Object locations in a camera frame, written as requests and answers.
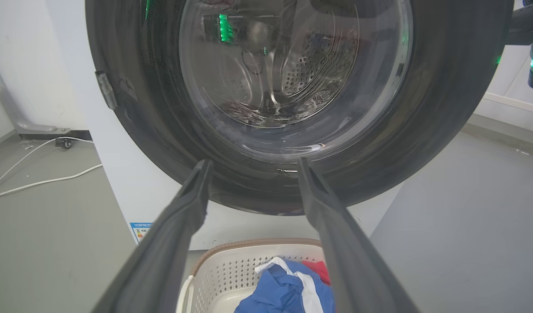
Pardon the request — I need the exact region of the white power cable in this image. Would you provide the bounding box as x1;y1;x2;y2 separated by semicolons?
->
0;163;103;200
0;137;94;194

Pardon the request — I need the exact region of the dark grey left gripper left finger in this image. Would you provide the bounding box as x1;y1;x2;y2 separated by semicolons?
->
91;159;213;313

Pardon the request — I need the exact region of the red garment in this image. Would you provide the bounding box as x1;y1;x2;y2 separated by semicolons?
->
302;260;331;286

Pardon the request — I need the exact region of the white washing machine body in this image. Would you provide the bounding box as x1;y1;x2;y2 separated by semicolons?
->
46;0;404;251

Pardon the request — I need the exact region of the grey wheeled stand base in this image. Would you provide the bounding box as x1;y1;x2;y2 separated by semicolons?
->
0;52;73;150

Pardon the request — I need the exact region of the energy label sticker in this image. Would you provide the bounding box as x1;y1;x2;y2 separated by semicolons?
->
129;222;154;244

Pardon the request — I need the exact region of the round dark washing machine door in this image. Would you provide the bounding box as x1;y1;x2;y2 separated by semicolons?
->
85;0;515;216

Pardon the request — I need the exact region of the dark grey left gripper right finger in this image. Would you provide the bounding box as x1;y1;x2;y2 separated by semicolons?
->
297;157;420;313

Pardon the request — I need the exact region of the blue and white garment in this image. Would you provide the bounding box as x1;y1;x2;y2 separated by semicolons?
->
234;256;335;313

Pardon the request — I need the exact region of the white perforated laundry basket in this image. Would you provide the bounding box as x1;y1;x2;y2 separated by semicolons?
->
176;238;328;313

